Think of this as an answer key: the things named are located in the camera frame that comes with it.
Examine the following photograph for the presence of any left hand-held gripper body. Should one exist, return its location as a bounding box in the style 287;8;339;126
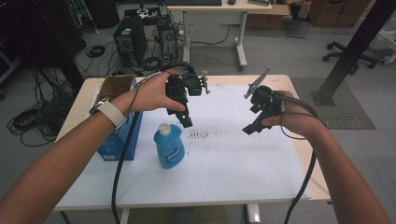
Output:
163;70;211;115

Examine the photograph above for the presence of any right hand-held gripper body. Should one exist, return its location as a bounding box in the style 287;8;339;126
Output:
243;65;286;124

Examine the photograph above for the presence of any blue liquid bottle white cap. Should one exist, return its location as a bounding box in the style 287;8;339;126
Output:
153;122;186;170

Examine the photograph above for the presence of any blue cardboard box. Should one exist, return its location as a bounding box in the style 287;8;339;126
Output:
90;74;144;161

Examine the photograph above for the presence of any person's left hand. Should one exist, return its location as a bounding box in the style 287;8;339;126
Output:
115;69;187;117

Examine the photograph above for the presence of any person's right hand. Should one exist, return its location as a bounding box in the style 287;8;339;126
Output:
261;90;328;140

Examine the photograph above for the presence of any white paper sheet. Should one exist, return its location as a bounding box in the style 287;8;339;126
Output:
55;84;312;210

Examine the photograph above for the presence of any open computer case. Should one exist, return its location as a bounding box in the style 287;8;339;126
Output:
155;15;180;63

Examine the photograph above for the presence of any white band wristwatch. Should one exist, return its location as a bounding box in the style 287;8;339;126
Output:
88;96;128;129

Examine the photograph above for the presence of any black computer tower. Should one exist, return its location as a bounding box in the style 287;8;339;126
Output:
112;15;149;68

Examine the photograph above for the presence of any brown cardboard box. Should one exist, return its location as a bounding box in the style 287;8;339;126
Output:
246;3;292;31

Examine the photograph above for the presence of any grey floor mat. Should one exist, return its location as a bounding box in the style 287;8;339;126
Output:
290;77;376;131

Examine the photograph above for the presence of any black keyboard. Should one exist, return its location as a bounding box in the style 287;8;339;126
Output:
164;0;223;7

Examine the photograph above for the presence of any white desk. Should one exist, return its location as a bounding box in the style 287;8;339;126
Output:
166;0;274;70

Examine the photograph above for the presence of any black office chair base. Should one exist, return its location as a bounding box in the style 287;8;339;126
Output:
321;40;379;76

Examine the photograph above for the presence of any large brown cabinet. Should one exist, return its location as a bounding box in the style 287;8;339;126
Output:
307;0;372;28

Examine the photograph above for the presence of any dark curtain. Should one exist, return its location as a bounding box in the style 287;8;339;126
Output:
0;0;87;91

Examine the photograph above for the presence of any thin black cable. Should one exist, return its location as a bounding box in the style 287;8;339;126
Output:
279;112;327;141

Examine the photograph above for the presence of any thin grey cable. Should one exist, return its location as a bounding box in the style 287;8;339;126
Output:
126;70;171;116

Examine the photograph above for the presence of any thick black cable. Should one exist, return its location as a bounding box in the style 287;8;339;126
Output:
271;93;318;224
110;110;142;224

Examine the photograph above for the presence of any black wire stand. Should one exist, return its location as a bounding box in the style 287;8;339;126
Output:
286;12;312;39

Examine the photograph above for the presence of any black metal post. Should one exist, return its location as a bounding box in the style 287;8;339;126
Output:
312;0;396;106

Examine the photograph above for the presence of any bundle of black floor cables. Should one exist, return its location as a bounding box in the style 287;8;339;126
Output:
7;66;78;147

